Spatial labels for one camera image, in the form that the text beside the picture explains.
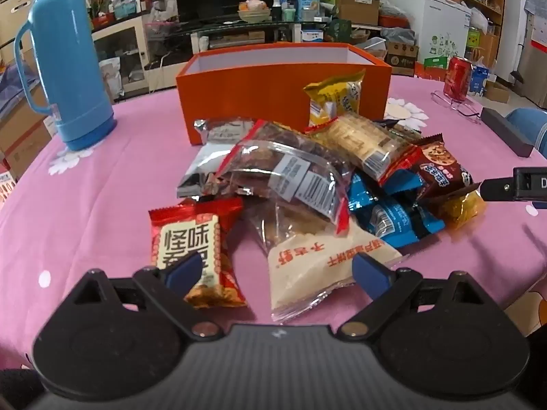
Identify brown chocolate cookie packet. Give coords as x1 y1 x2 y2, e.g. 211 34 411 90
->
378 134 481 203

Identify blue thermos flask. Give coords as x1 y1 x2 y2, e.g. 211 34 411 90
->
14 0 117 151

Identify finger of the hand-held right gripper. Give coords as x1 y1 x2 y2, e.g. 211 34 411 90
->
479 177 516 201

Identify red bean snack packet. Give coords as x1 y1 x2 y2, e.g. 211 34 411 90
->
148 197 249 309

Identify orange cardboard box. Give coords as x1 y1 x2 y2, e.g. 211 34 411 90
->
175 43 392 148

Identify clear cracker packet red ends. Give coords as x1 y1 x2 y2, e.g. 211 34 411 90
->
305 113 417 182

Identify yellow orange clear packet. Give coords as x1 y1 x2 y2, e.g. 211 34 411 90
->
436 190 488 231

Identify silver snack packet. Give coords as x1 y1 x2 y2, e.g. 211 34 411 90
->
177 118 261 199

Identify bowl of fruit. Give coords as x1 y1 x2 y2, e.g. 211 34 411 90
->
237 0 272 23

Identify white chest freezer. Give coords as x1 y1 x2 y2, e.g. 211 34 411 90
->
390 0 471 69

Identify long black box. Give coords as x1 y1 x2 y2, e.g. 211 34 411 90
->
479 107 535 158

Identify glass television stand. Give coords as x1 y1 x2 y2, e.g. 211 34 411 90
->
145 13 343 69

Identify clear zip bag brown snacks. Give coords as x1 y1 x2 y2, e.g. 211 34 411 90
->
201 120 355 235

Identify yellow snack packet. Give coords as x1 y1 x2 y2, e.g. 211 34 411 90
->
303 69 366 128

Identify eyeglasses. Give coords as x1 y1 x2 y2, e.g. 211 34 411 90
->
431 90 481 124

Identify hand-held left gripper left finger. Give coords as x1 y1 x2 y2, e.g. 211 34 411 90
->
68 251 225 342

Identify blue snack packet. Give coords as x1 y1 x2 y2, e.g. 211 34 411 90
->
347 174 447 248
382 168 426 199

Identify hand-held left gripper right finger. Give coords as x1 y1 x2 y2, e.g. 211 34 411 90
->
337 253 496 341

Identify white standing air conditioner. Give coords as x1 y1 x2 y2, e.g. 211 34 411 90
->
0 0 39 65

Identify clear white biscuit packet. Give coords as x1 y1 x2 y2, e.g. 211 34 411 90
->
248 201 404 323

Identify brown cardboard box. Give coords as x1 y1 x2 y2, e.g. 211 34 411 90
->
0 90 56 180
337 0 380 26

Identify white cabinet glass door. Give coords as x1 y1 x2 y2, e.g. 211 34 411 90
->
88 15 150 103

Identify red soda can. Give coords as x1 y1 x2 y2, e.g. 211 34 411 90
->
443 55 473 103

